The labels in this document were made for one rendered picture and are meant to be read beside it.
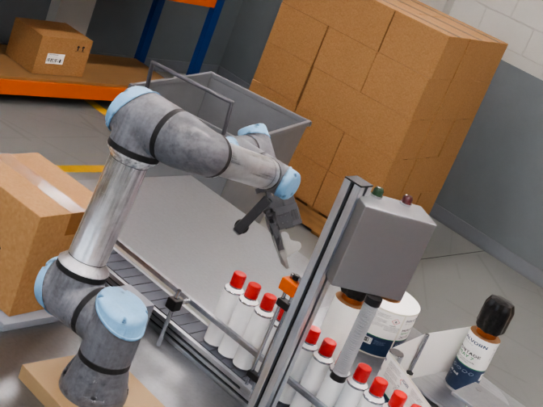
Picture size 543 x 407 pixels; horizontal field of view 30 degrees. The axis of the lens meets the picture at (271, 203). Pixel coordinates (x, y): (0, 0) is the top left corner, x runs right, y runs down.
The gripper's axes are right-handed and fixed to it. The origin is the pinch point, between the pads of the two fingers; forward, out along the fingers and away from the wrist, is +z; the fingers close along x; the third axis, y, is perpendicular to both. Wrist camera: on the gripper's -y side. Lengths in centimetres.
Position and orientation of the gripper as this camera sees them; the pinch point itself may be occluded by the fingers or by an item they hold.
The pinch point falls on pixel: (283, 264)
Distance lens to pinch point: 252.6
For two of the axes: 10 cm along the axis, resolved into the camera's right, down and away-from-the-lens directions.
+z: 2.9, 9.6, -0.4
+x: -0.8, 0.6, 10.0
